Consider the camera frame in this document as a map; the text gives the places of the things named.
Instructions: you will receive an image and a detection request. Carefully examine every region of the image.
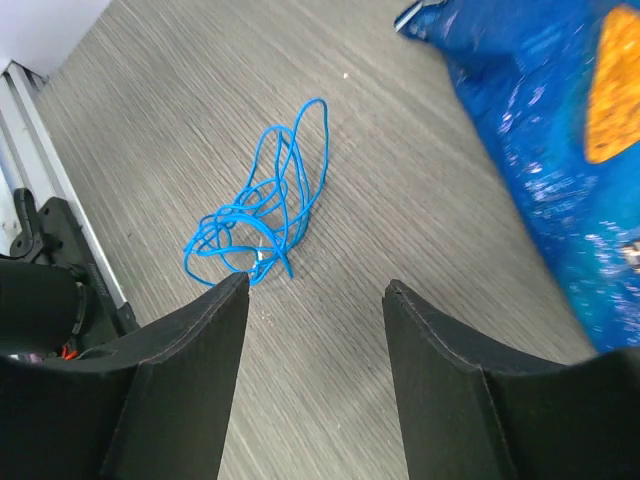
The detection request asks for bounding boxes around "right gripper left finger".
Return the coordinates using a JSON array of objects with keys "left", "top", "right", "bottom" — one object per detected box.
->
[{"left": 1, "top": 274, "right": 249, "bottom": 479}]

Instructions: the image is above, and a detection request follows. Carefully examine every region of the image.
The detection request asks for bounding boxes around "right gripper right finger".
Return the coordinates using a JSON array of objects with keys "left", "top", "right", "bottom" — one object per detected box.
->
[{"left": 383, "top": 280, "right": 639, "bottom": 479}]

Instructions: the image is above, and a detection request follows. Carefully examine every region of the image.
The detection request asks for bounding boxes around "blue wire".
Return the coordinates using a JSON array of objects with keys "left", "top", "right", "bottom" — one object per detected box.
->
[{"left": 182, "top": 97, "right": 330, "bottom": 287}]

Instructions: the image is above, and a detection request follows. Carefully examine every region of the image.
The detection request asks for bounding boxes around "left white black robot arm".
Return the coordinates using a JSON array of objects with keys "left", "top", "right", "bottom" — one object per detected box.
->
[{"left": 1, "top": 188, "right": 138, "bottom": 359}]

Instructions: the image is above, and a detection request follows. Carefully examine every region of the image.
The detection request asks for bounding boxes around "blue Doritos chip bag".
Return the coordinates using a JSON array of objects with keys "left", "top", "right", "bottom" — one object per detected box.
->
[{"left": 394, "top": 1, "right": 639, "bottom": 352}]

